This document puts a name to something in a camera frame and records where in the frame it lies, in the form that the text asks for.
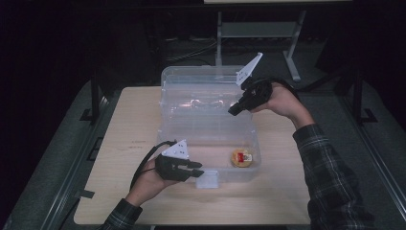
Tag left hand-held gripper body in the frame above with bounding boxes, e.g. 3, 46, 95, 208
155, 139, 192, 182

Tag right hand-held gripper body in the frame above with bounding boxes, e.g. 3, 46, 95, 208
236, 52, 274, 111

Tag clear plastic storage box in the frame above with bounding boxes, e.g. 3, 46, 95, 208
157, 65, 262, 190

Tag round packaged pastry red label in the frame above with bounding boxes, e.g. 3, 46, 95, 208
231, 148, 254, 169

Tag person's right hand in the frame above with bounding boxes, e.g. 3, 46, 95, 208
250, 83, 315, 129

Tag person's left hand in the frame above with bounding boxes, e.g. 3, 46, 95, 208
124, 158, 180, 207

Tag grey metal stand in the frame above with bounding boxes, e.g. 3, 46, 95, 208
215, 10, 306, 82

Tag black tape piece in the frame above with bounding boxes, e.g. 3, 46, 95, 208
75, 189, 96, 199

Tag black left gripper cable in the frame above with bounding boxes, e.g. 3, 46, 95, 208
129, 140, 176, 190

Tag bundle of dark floor cables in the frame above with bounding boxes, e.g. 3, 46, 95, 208
164, 36, 219, 70

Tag black metal post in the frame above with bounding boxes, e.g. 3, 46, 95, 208
352, 68, 379, 126
79, 68, 101, 124

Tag grey metal rail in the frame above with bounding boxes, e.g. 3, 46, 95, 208
39, 92, 124, 230
338, 94, 406, 221

